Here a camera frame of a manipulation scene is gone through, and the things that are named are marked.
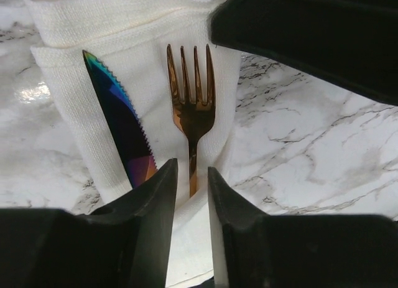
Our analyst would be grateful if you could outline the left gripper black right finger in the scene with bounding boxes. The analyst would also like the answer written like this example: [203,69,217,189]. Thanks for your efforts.
[208,167,397,287]

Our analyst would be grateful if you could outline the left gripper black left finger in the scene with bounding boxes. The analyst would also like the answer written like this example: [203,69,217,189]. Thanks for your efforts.
[1,159,178,287]

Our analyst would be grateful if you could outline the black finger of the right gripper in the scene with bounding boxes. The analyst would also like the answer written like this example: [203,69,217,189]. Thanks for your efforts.
[210,0,397,105]

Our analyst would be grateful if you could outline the iridescent purple utensil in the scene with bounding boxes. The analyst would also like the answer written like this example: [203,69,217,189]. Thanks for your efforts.
[82,50,157,188]

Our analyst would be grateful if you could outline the rose gold fork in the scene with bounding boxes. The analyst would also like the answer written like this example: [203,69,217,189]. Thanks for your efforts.
[167,45,216,197]

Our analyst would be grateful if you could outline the white cloth napkin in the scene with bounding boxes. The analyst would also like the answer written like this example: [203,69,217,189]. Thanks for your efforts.
[24,0,241,287]

